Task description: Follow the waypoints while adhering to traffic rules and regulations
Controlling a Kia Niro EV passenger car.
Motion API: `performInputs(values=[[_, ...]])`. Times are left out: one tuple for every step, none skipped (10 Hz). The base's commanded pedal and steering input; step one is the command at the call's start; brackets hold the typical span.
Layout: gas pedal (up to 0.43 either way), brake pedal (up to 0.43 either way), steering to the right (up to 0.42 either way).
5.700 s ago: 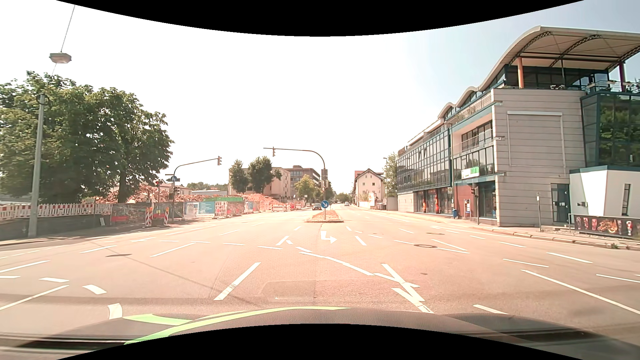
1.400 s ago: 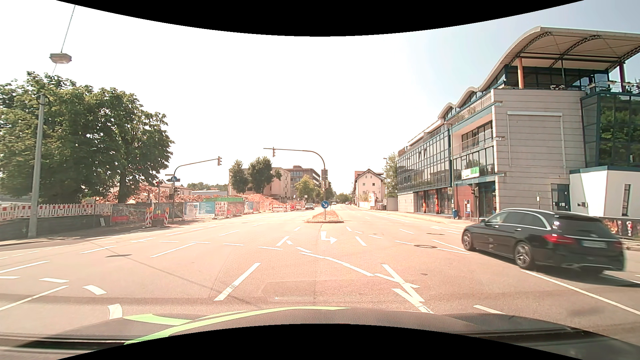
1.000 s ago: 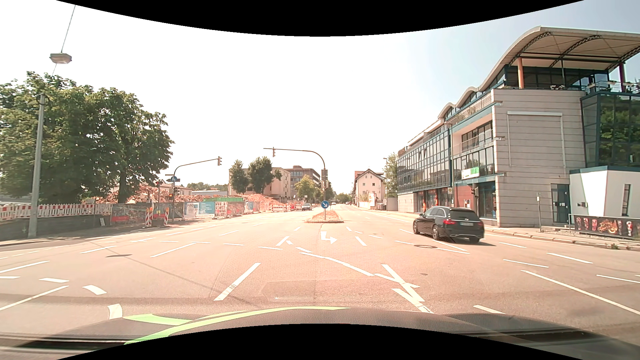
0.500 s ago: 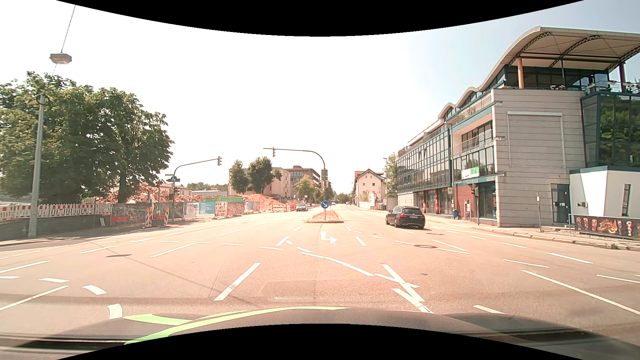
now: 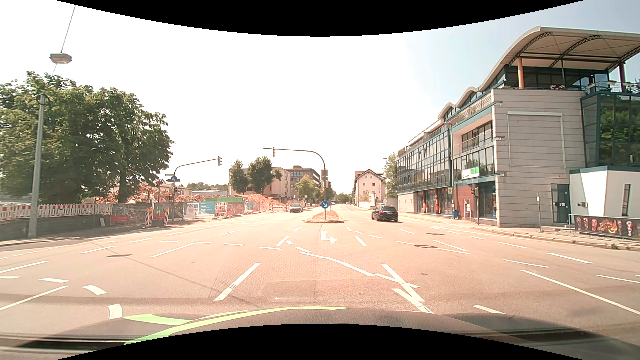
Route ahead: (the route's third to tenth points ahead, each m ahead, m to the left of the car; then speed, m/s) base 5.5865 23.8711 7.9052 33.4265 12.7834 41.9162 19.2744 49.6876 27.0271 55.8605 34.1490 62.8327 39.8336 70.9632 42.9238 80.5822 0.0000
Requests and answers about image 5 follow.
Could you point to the brown multistorey building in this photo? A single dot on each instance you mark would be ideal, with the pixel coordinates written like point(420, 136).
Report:
point(304, 175)

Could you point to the blue round road sign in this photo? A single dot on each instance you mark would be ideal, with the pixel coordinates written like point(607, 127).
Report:
point(325, 204)

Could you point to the dark car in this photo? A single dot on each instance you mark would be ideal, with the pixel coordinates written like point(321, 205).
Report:
point(296, 208)

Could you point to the kerbed traffic island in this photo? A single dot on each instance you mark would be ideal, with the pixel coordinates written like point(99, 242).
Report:
point(325, 217)

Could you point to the beige building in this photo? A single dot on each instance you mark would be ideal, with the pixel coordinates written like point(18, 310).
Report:
point(277, 184)

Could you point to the white gabled house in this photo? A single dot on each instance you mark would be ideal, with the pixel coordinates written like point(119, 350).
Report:
point(369, 187)

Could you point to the group of trees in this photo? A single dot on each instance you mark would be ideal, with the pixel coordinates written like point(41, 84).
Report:
point(252, 175)

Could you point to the grey asphalt road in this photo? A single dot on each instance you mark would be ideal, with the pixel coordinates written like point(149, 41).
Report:
point(320, 250)

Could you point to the black car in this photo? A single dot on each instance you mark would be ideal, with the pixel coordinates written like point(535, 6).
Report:
point(385, 213)

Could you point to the construction site hoarding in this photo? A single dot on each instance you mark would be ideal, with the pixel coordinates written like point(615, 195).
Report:
point(200, 208)

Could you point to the car's own bonnet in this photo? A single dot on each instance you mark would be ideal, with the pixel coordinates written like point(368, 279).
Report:
point(320, 320)

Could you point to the traffic light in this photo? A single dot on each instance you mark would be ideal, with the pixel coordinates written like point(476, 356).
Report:
point(475, 200)

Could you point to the red white striped bollard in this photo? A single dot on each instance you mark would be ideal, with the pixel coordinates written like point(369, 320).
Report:
point(148, 217)
point(166, 216)

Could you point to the large grey glass building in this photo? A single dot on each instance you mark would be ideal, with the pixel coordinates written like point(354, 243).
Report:
point(525, 150)

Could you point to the grey pavement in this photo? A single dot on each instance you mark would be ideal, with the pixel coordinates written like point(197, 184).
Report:
point(75, 235)
point(525, 232)

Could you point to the large green tree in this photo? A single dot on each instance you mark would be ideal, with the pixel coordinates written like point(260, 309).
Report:
point(85, 140)

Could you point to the red white barrier fence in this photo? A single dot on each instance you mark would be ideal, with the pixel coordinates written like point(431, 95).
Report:
point(50, 210)

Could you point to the hanging street lamp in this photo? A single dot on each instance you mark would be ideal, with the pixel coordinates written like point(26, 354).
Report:
point(60, 58)

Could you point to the road sign on post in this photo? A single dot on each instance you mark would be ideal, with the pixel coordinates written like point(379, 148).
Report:
point(538, 210)

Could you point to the grey concrete wall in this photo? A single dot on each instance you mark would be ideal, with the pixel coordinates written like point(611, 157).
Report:
point(50, 226)

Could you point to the grey lamp post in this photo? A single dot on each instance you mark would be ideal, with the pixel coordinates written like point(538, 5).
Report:
point(36, 165)

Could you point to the low wall with graffiti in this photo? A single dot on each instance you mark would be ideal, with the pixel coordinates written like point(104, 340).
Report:
point(606, 226)

